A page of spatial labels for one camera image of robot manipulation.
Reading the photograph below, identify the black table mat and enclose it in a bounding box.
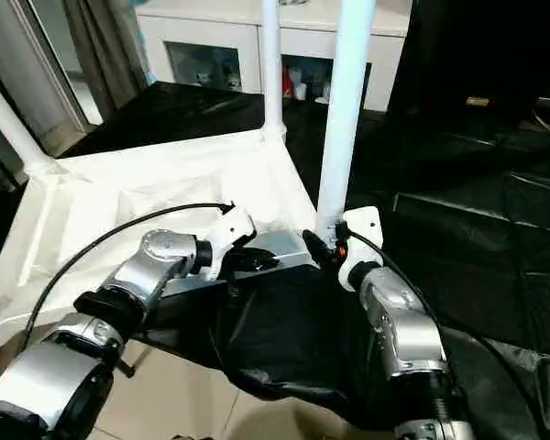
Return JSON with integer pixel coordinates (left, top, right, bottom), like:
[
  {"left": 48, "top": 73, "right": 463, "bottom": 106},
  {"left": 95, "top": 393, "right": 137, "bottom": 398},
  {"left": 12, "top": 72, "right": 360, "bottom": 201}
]
[{"left": 0, "top": 81, "right": 550, "bottom": 436}]

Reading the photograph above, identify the white display cabinet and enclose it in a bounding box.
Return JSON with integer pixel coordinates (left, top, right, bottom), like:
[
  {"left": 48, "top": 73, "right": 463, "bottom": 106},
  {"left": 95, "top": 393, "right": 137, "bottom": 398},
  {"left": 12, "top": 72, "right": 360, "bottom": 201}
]
[{"left": 136, "top": 0, "right": 413, "bottom": 111}]

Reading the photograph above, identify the black cabinet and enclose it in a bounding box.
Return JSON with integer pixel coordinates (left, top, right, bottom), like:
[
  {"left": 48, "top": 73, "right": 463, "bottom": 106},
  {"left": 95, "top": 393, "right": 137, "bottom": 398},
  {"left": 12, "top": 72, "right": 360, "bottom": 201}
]
[{"left": 390, "top": 0, "right": 550, "bottom": 116}]

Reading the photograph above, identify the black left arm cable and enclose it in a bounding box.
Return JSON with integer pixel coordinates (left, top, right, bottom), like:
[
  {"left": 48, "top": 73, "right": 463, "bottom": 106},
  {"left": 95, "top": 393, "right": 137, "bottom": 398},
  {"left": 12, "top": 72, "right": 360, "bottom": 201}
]
[{"left": 18, "top": 202, "right": 236, "bottom": 354}]

